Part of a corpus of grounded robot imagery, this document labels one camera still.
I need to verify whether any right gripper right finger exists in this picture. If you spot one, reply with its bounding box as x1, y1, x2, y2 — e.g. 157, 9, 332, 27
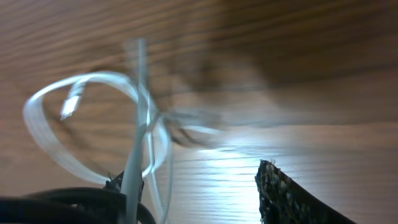
255, 160, 354, 224

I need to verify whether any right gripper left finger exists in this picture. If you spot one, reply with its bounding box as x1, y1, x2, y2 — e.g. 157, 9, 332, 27
103, 172, 144, 202

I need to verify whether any white USB cable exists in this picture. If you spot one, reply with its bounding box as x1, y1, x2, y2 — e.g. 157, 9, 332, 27
22, 37, 218, 224

